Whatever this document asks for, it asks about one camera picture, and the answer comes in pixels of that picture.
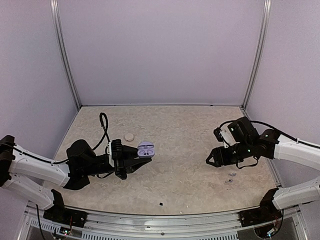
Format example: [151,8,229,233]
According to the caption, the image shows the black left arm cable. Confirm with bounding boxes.
[0,112,112,166]

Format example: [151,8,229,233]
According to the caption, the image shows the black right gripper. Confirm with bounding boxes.
[206,139,254,167]

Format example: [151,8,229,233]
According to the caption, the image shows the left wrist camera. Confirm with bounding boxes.
[107,139,123,168]

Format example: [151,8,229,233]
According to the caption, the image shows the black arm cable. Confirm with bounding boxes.
[217,120,320,147]
[0,112,112,166]

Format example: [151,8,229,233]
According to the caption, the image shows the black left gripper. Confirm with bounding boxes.
[83,144,151,180]

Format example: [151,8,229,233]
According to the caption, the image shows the purple round charging case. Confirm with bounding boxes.
[137,141,155,158]

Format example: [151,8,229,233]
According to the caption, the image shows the left silver frame post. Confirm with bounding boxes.
[50,0,82,111]

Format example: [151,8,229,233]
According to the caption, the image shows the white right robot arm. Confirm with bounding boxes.
[205,116,320,222]

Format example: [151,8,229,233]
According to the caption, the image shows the silver frame post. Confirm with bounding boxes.
[241,0,272,111]
[50,0,82,111]

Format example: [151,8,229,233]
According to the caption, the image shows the pink earbud charging case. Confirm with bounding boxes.
[124,133,135,142]

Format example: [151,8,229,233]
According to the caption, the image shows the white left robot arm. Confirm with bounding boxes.
[0,135,155,223]

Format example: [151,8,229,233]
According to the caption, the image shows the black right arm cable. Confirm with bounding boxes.
[217,120,320,147]

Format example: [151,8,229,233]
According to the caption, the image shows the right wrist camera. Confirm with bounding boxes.
[212,127,235,149]

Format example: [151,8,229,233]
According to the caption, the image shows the right silver frame post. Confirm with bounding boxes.
[241,0,272,111]

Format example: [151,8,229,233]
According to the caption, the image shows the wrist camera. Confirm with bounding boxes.
[107,139,123,168]
[212,127,235,149]

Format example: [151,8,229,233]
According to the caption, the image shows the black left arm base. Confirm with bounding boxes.
[43,189,88,228]

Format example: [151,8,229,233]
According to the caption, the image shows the silver front aluminium rail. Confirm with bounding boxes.
[23,198,305,240]

